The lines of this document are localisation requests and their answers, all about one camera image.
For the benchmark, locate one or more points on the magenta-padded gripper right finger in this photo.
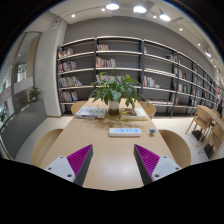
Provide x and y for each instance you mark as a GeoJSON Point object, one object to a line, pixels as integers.
{"type": "Point", "coordinates": [163, 166]}

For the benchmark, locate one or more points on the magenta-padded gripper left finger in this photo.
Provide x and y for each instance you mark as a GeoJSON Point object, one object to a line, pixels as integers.
{"type": "Point", "coordinates": [61, 168]}

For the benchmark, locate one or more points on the round-backed wooden chair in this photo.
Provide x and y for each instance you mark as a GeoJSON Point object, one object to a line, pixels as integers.
{"type": "Point", "coordinates": [46, 145]}
{"type": "Point", "coordinates": [150, 109]}
{"type": "Point", "coordinates": [78, 106]}
{"type": "Point", "coordinates": [176, 146]}

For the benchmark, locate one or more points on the yellow book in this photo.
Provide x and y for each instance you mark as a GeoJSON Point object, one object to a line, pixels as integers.
{"type": "Point", "coordinates": [133, 119]}

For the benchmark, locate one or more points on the white book with photo cover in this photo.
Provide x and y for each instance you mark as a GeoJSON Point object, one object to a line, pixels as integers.
{"type": "Point", "coordinates": [133, 113]}

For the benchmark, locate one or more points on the slatted wooden chair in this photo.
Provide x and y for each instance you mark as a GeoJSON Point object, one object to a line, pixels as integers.
{"type": "Point", "coordinates": [216, 133]}

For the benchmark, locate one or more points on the light wooden side table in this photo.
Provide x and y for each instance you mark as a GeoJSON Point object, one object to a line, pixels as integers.
{"type": "Point", "coordinates": [205, 111]}

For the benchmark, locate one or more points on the small background potted plant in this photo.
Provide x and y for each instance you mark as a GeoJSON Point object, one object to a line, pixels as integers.
{"type": "Point", "coordinates": [35, 93]}

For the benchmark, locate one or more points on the green potted plant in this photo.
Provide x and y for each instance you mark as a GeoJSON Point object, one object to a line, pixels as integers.
{"type": "Point", "coordinates": [115, 90]}

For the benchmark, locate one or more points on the grey bookshelf unit with books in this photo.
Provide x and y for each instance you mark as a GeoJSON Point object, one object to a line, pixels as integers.
{"type": "Point", "coordinates": [142, 60]}

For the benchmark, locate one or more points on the group of ceiling lights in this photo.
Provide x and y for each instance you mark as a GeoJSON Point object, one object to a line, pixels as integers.
{"type": "Point", "coordinates": [112, 6]}

